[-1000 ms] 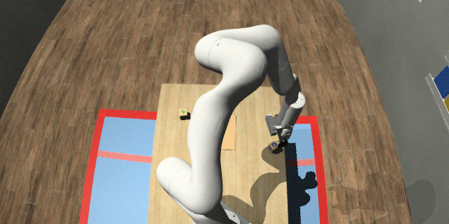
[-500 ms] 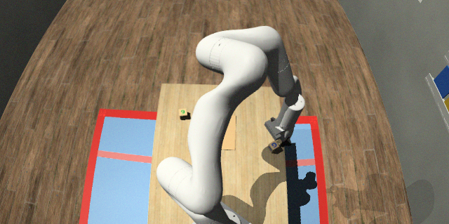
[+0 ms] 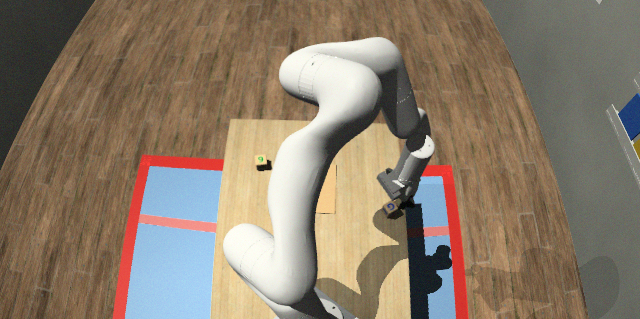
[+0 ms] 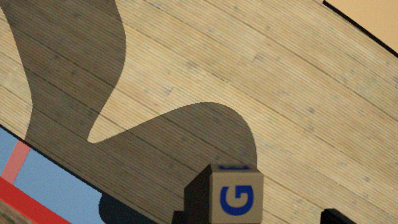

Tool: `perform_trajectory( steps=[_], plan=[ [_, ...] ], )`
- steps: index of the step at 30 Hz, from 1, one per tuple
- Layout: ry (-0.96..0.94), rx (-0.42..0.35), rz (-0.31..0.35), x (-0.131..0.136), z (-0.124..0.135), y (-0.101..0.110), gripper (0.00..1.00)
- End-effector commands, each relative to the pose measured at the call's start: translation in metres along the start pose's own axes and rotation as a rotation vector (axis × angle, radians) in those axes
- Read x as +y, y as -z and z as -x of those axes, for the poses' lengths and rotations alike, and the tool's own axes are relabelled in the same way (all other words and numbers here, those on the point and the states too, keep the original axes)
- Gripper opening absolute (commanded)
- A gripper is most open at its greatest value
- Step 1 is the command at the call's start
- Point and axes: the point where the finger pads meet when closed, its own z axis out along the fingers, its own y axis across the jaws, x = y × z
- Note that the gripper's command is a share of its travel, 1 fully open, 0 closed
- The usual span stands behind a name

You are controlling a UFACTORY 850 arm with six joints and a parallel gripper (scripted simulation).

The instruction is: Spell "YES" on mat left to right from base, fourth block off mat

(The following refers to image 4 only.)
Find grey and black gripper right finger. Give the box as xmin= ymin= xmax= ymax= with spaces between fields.
xmin=320 ymin=208 xmax=357 ymax=224

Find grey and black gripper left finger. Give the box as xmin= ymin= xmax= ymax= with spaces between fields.
xmin=171 ymin=211 xmax=188 ymax=224

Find tan flat mat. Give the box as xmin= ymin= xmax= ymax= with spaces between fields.
xmin=323 ymin=0 xmax=398 ymax=56

